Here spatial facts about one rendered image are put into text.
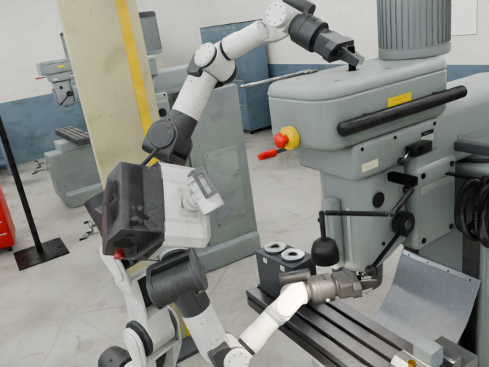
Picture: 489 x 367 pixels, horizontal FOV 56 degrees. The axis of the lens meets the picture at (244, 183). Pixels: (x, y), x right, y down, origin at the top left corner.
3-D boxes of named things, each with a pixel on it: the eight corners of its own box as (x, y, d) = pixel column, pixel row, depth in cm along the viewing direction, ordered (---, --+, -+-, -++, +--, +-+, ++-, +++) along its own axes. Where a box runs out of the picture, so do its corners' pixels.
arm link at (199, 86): (219, 60, 154) (191, 121, 154) (193, 39, 145) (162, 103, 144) (243, 65, 147) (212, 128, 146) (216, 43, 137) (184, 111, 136)
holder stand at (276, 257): (297, 311, 177) (292, 265, 171) (260, 290, 194) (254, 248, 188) (319, 296, 184) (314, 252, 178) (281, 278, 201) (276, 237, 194)
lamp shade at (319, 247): (308, 266, 118) (306, 244, 116) (314, 252, 124) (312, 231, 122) (337, 267, 116) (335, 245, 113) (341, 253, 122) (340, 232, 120)
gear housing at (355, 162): (357, 183, 117) (355, 145, 113) (297, 166, 137) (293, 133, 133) (442, 150, 132) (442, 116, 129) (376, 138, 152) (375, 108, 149)
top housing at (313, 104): (328, 156, 108) (322, 88, 103) (264, 140, 130) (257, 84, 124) (453, 113, 130) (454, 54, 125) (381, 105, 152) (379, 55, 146)
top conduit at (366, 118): (347, 137, 105) (346, 123, 104) (334, 135, 109) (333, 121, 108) (468, 97, 126) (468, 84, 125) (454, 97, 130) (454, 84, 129)
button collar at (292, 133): (295, 151, 116) (292, 128, 114) (280, 148, 121) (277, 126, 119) (300, 150, 117) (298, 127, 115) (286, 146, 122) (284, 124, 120)
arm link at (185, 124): (164, 103, 140) (145, 143, 139) (189, 113, 138) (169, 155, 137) (177, 113, 151) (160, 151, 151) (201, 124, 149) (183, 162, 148)
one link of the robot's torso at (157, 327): (126, 353, 175) (91, 242, 163) (162, 328, 187) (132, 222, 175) (151, 365, 165) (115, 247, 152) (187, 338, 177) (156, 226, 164)
